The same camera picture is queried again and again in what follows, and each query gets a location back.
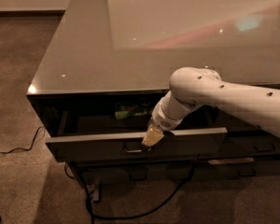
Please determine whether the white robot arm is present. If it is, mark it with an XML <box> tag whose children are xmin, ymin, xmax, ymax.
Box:
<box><xmin>142</xmin><ymin>67</ymin><xmax>280</xmax><ymax>147</ymax></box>

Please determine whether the dark cabinet with glossy top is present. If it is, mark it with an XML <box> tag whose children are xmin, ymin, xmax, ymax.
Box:
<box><xmin>27</xmin><ymin>0</ymin><xmax>280</xmax><ymax>186</ymax></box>

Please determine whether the green snack bag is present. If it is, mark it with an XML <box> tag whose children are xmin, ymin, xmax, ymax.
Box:
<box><xmin>115</xmin><ymin>103</ymin><xmax>152</xmax><ymax>120</ymax></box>

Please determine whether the thick black floor cable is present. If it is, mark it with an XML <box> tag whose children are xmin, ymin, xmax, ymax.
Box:
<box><xmin>83</xmin><ymin>168</ymin><xmax>195</xmax><ymax>224</ymax></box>

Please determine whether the thin black floor cable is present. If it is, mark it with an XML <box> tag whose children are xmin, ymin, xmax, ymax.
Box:
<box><xmin>0</xmin><ymin>125</ymin><xmax>46</xmax><ymax>157</ymax></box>

